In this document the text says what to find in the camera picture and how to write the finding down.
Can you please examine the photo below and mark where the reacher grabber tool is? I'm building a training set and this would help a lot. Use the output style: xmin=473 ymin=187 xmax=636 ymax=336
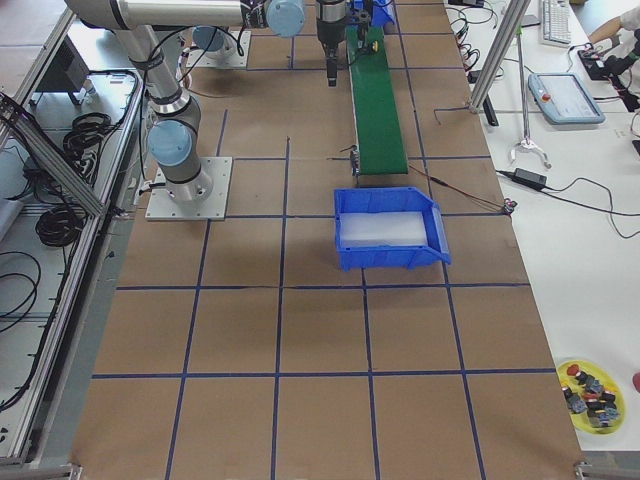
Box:
xmin=509 ymin=27 xmax=552 ymax=169

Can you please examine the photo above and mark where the black power adapter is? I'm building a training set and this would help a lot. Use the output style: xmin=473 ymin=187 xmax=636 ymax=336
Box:
xmin=513 ymin=168 xmax=547 ymax=191

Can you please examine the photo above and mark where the aluminium frame post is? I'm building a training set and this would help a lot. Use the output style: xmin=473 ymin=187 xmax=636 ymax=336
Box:
xmin=469 ymin=0 xmax=530 ymax=113

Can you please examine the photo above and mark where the blue plastic bin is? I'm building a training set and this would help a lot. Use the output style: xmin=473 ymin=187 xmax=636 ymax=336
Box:
xmin=334 ymin=187 xmax=451 ymax=271
xmin=372 ymin=0 xmax=396 ymax=27

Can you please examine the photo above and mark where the red black conveyor wire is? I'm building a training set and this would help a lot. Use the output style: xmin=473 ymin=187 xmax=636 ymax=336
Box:
xmin=407 ymin=166 xmax=517 ymax=217

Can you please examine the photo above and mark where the yellow plate of buttons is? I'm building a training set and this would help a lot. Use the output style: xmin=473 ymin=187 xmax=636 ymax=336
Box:
xmin=556 ymin=359 xmax=626 ymax=435

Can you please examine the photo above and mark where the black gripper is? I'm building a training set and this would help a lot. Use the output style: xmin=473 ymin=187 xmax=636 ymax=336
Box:
xmin=348 ymin=0 xmax=375 ymax=55
xmin=315 ymin=0 xmax=347 ymax=87

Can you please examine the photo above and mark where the white keyboard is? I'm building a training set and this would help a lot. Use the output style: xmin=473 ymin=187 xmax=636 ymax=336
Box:
xmin=539 ymin=0 xmax=572 ymax=47

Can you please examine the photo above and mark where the right blue plastic bin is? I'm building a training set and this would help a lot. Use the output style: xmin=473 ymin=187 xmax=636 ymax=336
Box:
xmin=334 ymin=187 xmax=451 ymax=271

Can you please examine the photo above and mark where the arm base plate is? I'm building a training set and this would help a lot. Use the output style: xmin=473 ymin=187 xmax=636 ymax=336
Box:
xmin=186 ymin=26 xmax=251 ymax=70
xmin=145 ymin=157 xmax=233 ymax=221

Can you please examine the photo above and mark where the left blue plastic bin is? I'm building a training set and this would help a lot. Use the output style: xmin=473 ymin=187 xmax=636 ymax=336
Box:
xmin=372 ymin=0 xmax=396 ymax=27

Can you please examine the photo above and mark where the green conveyor belt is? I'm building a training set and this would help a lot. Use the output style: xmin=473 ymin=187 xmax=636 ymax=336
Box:
xmin=347 ymin=27 xmax=408 ymax=176

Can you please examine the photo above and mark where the teach pendant tablet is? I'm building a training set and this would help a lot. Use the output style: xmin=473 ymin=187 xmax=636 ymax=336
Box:
xmin=527 ymin=73 xmax=605 ymax=125

